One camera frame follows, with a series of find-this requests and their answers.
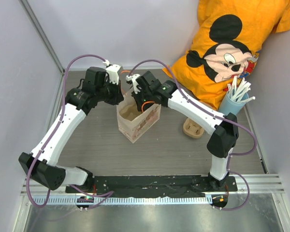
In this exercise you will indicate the orange Mickey Mouse pillow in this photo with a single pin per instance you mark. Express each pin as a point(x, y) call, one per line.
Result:
point(227, 44)

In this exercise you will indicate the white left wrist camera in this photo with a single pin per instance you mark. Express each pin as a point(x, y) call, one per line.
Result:
point(113, 72)

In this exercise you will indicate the brown pulp cup carrier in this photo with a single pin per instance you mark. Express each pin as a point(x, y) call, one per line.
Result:
point(192, 129)
point(130, 112)

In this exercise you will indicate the blue straw holder cup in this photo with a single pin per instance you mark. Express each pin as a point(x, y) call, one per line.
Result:
point(228, 106)

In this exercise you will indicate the aluminium corner frame post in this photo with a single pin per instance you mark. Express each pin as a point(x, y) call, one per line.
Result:
point(36, 24)

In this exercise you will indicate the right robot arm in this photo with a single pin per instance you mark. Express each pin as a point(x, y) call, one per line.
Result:
point(223, 133)

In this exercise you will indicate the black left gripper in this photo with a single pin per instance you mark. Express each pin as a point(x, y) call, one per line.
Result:
point(118, 96)

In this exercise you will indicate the white slotted cable duct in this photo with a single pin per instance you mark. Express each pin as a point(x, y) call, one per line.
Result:
point(83, 200)

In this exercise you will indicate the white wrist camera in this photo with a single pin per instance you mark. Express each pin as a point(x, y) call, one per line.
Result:
point(113, 72)
point(132, 79)

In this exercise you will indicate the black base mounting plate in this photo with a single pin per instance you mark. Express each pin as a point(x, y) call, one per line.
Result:
point(154, 186)

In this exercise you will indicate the printed paper takeout bag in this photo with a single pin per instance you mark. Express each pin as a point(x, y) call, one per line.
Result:
point(133, 130)

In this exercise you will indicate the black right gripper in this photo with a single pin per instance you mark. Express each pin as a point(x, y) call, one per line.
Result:
point(136, 97)

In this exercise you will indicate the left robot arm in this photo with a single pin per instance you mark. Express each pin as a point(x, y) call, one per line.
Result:
point(98, 85)

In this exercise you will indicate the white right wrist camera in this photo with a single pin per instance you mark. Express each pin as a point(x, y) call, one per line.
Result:
point(132, 79)

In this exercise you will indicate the white wrapped straws bundle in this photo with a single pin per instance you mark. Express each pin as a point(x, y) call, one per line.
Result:
point(237, 91)

